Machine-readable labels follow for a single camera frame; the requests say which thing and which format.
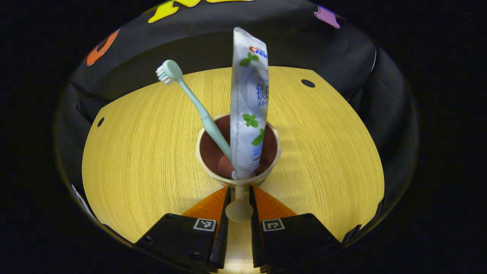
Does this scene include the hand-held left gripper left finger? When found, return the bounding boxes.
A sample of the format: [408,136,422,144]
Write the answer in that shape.
[135,186,232,273]

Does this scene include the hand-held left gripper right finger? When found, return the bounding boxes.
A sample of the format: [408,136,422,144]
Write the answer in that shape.
[249,185,341,273]

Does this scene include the beige cup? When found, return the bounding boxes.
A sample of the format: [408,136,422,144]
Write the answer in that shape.
[195,113,282,223]

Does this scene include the mint green toothbrush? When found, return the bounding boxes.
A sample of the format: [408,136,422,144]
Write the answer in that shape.
[155,60,232,160]

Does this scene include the white toothpaste tube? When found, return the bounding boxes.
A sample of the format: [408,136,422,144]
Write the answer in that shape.
[229,27,269,180]

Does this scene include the black backdrop cloth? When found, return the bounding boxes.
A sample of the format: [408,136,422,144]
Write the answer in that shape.
[53,0,419,213]

